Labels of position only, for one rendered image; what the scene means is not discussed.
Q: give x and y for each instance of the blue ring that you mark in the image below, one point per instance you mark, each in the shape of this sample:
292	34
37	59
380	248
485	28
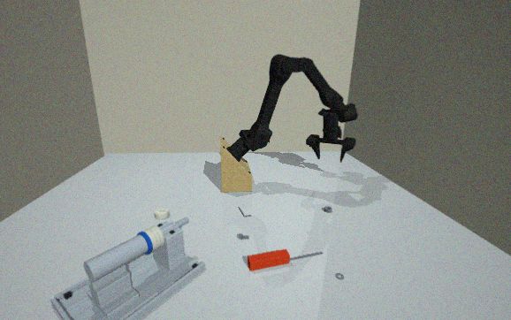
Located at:
149	242

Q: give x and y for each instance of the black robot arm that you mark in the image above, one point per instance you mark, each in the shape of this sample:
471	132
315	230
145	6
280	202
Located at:
281	68

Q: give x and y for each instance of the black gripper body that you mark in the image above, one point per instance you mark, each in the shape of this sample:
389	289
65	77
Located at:
331	135

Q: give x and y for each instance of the red-handled screwdriver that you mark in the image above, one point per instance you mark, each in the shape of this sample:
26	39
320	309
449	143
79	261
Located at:
256	262

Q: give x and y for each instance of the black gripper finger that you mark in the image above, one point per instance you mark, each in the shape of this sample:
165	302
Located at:
316	149
343	152

